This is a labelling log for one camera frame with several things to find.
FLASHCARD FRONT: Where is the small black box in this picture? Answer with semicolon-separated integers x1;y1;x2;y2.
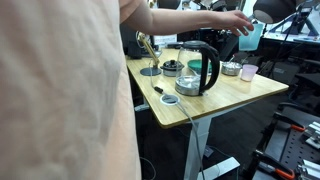
127;40;143;60

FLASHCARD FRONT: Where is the black low platform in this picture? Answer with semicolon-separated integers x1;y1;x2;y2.
251;106;320;180

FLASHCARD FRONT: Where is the green plastic plate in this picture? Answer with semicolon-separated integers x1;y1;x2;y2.
187;59;213;76

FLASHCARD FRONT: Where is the black dome studio light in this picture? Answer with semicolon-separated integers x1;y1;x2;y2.
253;0;299;24

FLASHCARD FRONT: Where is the black office chair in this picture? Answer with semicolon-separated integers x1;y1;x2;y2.
276;71;320;116

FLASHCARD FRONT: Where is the translucent pink plastic cup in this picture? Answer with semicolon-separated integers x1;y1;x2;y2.
240;64;260;83

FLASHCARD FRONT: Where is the steel pot with lid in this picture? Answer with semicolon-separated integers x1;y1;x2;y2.
221;60;243;77

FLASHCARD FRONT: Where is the black tripod stand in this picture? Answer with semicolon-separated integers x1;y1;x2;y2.
265;6;303;79

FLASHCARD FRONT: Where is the glass kettle with black handle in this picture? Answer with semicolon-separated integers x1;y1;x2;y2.
174;40;221;97

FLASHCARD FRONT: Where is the silver metal bracket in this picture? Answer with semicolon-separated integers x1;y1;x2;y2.
295;159;320;180
304;121;320;150

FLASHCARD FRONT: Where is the peach shirt torso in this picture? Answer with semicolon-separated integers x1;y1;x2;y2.
0;0;148;180

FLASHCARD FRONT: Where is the lamp cable with black switch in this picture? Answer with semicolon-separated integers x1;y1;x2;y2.
148;59;165;95

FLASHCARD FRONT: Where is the grey cable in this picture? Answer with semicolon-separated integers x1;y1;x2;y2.
175;101;206;180

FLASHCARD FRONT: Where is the translucent blue plastic cup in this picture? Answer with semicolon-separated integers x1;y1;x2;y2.
237;22;265;52

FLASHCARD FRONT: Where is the bare forearm of person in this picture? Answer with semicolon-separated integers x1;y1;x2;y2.
122;1;216;37

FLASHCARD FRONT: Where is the orange and black clamp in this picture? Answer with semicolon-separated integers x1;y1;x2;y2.
255;151;297;180
273;112;307;133

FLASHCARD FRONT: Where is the white printed cardboard box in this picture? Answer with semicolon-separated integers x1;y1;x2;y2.
153;33;178;46

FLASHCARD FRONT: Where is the small pot with black lid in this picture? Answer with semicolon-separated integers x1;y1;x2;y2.
159;59;185;78

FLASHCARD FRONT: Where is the white cable grommet ring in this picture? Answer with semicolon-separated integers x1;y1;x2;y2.
159;93;181;107

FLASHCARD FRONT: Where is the right hand of person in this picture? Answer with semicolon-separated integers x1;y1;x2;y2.
212;9;255;37

